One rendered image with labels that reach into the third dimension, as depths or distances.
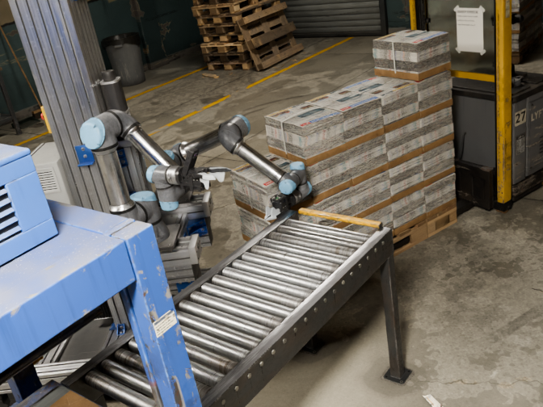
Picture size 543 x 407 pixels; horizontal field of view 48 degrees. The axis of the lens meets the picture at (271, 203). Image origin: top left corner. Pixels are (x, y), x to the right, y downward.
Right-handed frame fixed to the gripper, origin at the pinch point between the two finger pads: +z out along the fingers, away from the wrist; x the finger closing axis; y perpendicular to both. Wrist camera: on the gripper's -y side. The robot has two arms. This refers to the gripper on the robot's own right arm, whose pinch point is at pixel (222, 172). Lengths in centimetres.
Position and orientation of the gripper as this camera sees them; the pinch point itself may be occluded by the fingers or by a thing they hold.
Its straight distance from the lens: 237.4
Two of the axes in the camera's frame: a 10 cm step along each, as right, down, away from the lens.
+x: -4.7, 3.2, -8.2
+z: 8.8, 0.7, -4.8
